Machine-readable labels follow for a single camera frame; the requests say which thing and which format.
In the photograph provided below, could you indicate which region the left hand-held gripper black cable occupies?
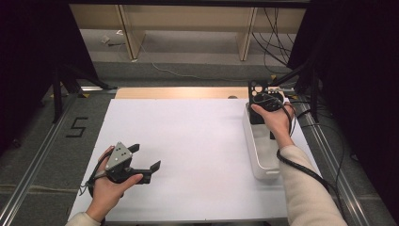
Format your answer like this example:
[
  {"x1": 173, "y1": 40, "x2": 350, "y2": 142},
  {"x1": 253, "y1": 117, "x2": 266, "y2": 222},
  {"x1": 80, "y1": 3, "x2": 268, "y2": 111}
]
[{"x1": 78, "y1": 151, "x2": 111, "y2": 197}]

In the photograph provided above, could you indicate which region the black metal stand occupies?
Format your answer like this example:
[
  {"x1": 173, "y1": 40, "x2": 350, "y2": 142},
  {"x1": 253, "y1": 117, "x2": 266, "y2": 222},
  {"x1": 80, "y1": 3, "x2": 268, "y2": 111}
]
[
  {"x1": 267, "y1": 60, "x2": 322, "y2": 124},
  {"x1": 51, "y1": 63, "x2": 118, "y2": 124}
]

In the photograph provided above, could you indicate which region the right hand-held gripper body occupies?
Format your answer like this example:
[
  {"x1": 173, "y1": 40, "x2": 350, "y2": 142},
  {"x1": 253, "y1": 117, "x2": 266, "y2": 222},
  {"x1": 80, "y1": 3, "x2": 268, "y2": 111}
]
[{"x1": 250, "y1": 87, "x2": 296, "y2": 113}]

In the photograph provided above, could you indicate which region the beige wooden shelf unit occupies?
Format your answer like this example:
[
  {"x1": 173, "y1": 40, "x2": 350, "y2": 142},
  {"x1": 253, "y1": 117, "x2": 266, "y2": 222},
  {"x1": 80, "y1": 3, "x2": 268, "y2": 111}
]
[{"x1": 69, "y1": 4, "x2": 308, "y2": 62}]

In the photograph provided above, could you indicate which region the white board mat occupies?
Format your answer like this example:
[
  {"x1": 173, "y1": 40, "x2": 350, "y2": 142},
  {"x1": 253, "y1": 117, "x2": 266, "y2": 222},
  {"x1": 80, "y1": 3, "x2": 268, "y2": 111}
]
[{"x1": 68, "y1": 98, "x2": 323, "y2": 222}]

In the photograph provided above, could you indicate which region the person's left hand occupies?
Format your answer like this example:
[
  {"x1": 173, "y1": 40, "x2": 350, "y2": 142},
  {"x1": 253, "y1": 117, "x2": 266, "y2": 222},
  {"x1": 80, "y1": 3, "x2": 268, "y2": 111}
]
[{"x1": 85, "y1": 145, "x2": 144, "y2": 223}]

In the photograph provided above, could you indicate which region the person's right hand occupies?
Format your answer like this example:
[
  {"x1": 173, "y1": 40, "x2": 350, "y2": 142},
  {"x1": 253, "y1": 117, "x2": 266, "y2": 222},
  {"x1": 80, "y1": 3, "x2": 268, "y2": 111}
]
[{"x1": 250, "y1": 102, "x2": 296, "y2": 151}]

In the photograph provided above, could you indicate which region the aluminium floor rail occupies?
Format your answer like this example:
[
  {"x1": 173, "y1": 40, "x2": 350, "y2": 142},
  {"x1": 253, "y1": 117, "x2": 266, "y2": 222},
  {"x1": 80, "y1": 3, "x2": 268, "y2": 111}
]
[
  {"x1": 295, "y1": 99, "x2": 372, "y2": 226},
  {"x1": 0, "y1": 93, "x2": 80, "y2": 226}
]

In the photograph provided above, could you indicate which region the wooden table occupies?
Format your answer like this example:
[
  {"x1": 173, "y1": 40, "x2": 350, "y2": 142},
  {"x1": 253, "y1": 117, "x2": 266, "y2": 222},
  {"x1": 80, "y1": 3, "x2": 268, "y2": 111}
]
[{"x1": 114, "y1": 87, "x2": 286, "y2": 101}]

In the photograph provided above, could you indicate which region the white plastic bin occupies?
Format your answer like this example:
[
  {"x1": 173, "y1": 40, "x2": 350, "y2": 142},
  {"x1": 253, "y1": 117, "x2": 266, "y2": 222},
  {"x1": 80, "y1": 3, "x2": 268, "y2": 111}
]
[{"x1": 242, "y1": 102, "x2": 286, "y2": 181}]

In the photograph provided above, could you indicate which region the bundle of black cables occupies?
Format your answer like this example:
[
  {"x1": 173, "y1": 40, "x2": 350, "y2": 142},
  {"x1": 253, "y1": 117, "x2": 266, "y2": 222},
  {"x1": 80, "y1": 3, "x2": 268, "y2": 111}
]
[{"x1": 251, "y1": 8, "x2": 296, "y2": 75}]

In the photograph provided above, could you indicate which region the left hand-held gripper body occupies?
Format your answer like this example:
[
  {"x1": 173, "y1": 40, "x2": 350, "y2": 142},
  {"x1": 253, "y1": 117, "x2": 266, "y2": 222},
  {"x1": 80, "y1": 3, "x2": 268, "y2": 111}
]
[{"x1": 104, "y1": 141, "x2": 146, "y2": 185}]

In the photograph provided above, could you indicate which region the black curtain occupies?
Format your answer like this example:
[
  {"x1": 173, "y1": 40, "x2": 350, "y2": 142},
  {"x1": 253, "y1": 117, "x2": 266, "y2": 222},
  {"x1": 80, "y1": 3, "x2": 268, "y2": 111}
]
[
  {"x1": 287, "y1": 0, "x2": 399, "y2": 218},
  {"x1": 0, "y1": 0, "x2": 99, "y2": 155}
]

